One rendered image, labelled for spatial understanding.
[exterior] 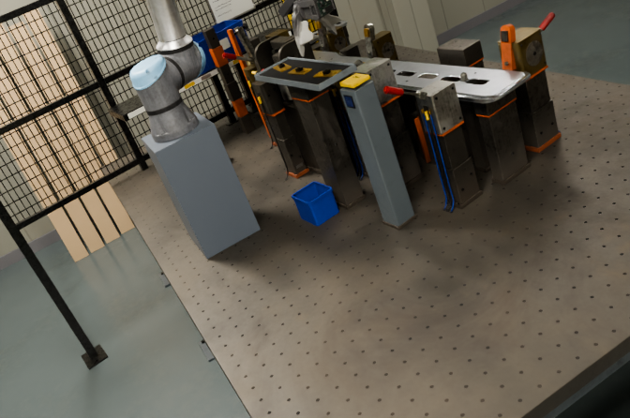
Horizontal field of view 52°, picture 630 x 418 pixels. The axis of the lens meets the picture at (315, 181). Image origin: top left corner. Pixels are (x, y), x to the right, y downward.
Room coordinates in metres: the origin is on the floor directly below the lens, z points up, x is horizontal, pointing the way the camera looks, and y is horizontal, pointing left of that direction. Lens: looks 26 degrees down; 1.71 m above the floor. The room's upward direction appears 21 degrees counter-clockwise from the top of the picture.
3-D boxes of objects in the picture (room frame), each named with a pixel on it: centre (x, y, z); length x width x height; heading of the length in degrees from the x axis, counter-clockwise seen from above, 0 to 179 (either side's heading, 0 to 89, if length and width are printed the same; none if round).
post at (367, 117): (1.66, -0.19, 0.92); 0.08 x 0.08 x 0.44; 26
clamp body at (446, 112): (1.63, -0.38, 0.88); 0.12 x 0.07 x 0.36; 116
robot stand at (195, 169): (1.98, 0.35, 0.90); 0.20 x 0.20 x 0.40; 18
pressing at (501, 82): (2.23, -0.30, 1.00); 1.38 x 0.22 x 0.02; 26
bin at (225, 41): (3.00, 0.22, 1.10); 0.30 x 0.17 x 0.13; 122
